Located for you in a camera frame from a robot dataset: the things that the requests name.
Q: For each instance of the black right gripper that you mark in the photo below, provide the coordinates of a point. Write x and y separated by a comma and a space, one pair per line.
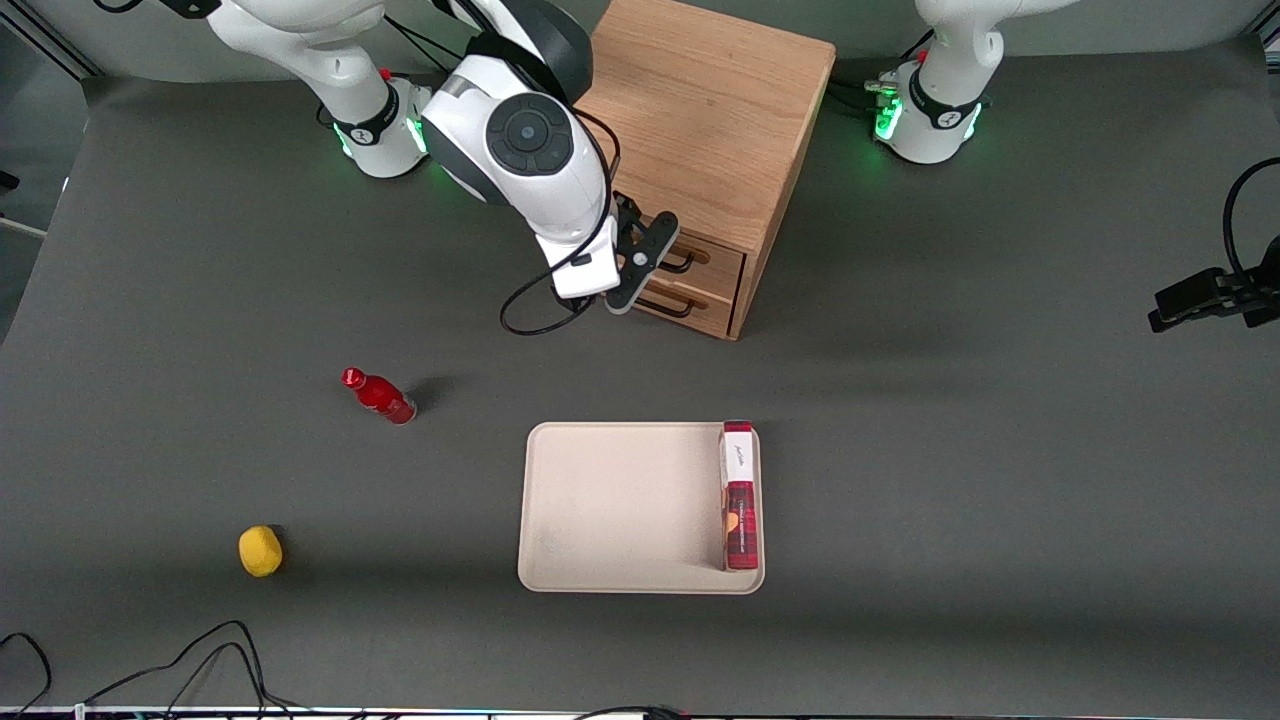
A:
627, 203

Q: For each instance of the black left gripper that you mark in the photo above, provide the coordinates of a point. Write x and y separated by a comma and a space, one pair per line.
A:
1232, 293

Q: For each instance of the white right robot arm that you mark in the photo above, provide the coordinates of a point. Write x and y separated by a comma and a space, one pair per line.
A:
520, 140

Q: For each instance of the wooden drawer cabinet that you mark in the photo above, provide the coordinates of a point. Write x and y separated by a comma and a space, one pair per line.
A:
710, 110

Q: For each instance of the beige plastic tray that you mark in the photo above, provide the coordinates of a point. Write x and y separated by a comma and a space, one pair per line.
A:
620, 510

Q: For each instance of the red bottle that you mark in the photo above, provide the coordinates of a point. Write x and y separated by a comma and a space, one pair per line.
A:
382, 398

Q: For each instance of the red plaid carton box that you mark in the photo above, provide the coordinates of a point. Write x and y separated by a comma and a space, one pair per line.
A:
741, 525

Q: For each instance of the yellow lemon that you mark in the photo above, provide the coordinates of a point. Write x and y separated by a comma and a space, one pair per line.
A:
260, 551

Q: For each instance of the aluminium frame rail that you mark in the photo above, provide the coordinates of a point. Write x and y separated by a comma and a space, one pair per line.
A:
50, 45
1265, 38

